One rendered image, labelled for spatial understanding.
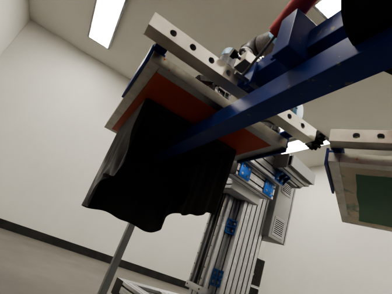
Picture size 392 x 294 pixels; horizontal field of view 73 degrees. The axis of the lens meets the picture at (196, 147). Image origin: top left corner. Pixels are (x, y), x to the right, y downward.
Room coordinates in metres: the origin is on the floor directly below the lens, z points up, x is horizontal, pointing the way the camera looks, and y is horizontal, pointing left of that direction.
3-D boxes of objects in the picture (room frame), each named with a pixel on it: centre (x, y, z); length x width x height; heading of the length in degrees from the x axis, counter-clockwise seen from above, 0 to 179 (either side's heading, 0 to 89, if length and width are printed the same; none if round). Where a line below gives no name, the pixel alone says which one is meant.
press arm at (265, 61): (0.61, -0.11, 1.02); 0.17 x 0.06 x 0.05; 22
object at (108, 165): (1.11, 0.31, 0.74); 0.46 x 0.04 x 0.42; 22
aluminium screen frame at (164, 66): (1.13, 0.10, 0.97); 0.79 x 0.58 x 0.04; 22
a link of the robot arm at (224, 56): (0.95, 0.00, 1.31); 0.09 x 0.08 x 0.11; 129
